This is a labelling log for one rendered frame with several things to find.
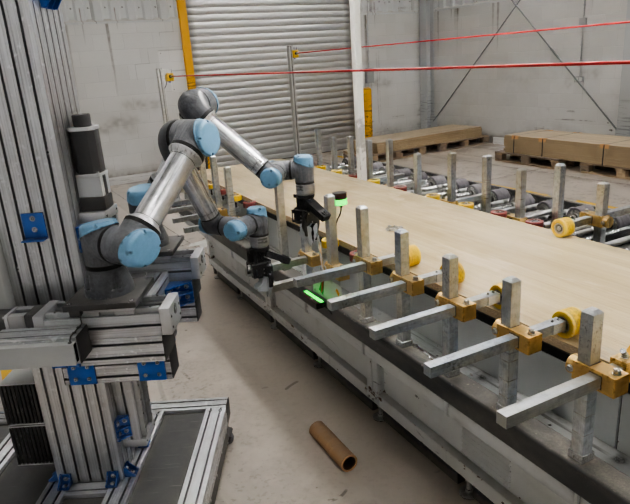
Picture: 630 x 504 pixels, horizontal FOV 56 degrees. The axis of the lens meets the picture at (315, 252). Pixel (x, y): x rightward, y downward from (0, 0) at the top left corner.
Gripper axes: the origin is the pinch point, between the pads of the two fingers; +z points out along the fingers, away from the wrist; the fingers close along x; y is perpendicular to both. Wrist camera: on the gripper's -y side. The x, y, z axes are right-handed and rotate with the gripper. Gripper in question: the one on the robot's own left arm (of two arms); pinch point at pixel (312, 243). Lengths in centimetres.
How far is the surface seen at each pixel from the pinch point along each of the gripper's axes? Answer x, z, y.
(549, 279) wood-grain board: -31, 8, -84
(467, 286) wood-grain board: -11, 8, -63
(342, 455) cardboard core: 5, 91, -15
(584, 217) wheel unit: -95, 2, -73
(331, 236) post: -9.5, -0.6, -2.0
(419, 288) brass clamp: 9, 4, -56
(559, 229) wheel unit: -80, 4, -68
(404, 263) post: 7.1, -3.0, -49.1
